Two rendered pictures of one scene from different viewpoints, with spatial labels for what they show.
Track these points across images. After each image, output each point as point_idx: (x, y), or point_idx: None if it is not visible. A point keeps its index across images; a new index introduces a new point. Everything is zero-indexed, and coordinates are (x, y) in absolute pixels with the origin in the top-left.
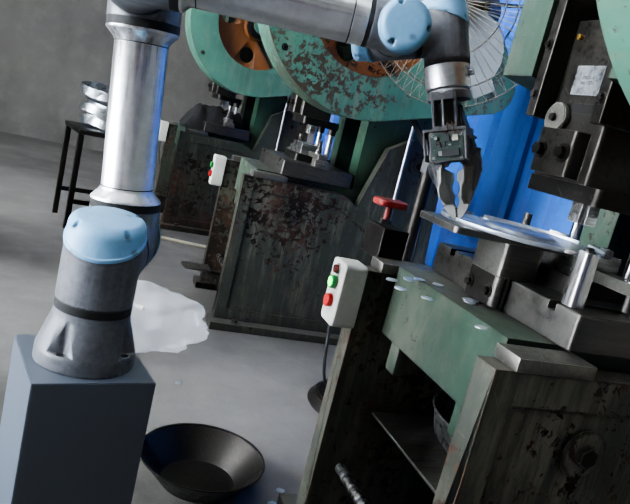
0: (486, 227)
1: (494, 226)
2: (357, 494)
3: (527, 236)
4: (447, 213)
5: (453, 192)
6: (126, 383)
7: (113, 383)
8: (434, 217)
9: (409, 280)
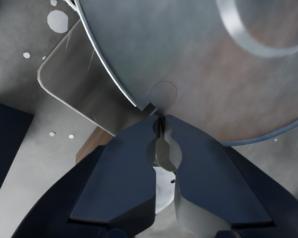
0: (218, 72)
1: (239, 33)
2: (73, 7)
3: None
4: (128, 98)
5: (150, 144)
6: None
7: None
8: (109, 133)
9: (64, 31)
